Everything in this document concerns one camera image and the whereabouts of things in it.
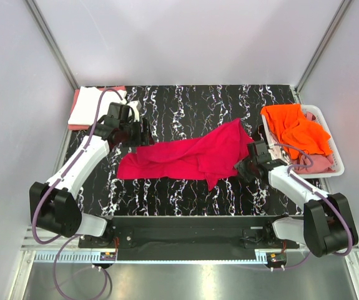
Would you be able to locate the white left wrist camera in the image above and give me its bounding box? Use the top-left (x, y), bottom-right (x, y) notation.
top-left (126, 101), bottom-right (142, 122)

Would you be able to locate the folded pink t-shirt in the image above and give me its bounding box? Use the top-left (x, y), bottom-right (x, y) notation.
top-left (67, 86), bottom-right (127, 131)

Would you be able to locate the dusty pink t-shirt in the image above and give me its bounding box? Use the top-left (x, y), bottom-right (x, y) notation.
top-left (289, 112), bottom-right (333, 174)

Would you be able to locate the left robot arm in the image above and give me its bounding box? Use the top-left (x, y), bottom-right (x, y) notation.
top-left (29, 101), bottom-right (154, 248)

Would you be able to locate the aluminium corner post right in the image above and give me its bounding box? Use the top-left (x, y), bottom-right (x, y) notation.
top-left (294, 0), bottom-right (353, 94)

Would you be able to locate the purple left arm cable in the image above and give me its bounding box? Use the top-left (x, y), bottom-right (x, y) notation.
top-left (31, 87), bottom-right (127, 300)

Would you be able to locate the aluminium front rail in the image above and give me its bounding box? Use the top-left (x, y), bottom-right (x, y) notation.
top-left (19, 226), bottom-right (359, 266)

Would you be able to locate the folded white t-shirt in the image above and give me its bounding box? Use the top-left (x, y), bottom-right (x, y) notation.
top-left (67, 86), bottom-right (127, 126)

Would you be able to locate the crimson red t-shirt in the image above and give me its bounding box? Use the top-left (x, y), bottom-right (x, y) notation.
top-left (117, 119), bottom-right (253, 190)

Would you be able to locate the aluminium corner post left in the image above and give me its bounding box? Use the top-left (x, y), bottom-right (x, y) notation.
top-left (23, 0), bottom-right (79, 90)

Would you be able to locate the white printed t-shirt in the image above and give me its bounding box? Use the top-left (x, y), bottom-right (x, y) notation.
top-left (268, 137), bottom-right (292, 165)

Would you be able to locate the orange t-shirt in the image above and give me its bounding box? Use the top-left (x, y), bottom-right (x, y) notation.
top-left (261, 104), bottom-right (333, 160)

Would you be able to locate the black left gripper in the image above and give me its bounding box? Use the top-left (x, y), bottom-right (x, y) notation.
top-left (120, 117), bottom-right (154, 148)

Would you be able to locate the aluminium corner post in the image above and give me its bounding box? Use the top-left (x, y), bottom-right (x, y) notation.
top-left (294, 0), bottom-right (353, 94)
top-left (23, 0), bottom-right (79, 90)

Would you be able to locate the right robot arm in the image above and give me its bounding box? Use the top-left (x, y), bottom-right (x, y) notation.
top-left (235, 141), bottom-right (358, 258)

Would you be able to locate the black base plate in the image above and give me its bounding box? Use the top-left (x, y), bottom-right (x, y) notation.
top-left (79, 216), bottom-right (299, 264)

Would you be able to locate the white plastic laundry basket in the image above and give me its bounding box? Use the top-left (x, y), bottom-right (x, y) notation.
top-left (260, 104), bottom-right (344, 179)

